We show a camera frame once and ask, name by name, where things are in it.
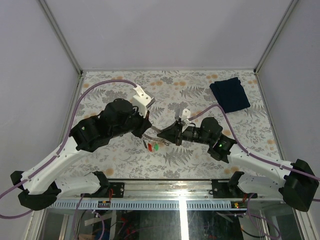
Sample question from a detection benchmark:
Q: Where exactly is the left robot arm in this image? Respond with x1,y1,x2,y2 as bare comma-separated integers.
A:
10,97,155,211

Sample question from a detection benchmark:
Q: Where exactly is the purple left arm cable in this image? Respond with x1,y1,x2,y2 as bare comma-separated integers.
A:
0,79,138,220

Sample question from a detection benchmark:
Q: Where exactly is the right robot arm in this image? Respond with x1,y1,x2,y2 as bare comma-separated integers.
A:
157,117,320,212

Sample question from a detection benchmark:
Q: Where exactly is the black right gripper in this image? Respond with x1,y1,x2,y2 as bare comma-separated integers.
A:
157,119,213,146

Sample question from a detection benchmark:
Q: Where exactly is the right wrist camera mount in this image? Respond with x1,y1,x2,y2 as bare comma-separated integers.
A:
175,108,191,127

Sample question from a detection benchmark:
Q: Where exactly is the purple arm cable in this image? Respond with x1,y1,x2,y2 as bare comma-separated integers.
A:
0,79,138,220
187,104,320,182

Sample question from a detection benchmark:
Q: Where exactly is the metal base rail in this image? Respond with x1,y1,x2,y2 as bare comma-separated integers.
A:
107,178,241,200

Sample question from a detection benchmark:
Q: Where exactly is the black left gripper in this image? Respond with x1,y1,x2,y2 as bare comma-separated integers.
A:
111,104,153,139

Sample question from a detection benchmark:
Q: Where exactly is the white slotted cable duct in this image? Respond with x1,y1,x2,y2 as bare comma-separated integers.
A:
50,199,247,211

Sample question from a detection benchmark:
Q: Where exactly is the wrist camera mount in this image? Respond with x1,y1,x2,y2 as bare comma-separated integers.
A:
132,85,156,119
175,108,191,127

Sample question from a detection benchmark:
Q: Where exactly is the green key tag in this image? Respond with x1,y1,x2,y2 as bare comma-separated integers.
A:
154,143,159,151

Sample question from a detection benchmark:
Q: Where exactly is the red key tag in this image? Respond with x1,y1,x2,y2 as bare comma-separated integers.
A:
147,143,153,152

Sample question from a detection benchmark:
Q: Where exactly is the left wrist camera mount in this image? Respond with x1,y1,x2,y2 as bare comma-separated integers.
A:
132,85,156,119

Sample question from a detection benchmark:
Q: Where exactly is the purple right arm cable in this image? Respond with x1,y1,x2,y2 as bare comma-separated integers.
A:
187,104,320,182

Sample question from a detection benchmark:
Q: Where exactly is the dark blue folded cloth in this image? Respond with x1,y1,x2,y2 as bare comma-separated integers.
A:
209,77,251,113

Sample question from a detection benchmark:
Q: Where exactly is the large metal keyring disc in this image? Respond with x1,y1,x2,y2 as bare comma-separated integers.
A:
142,126,170,149

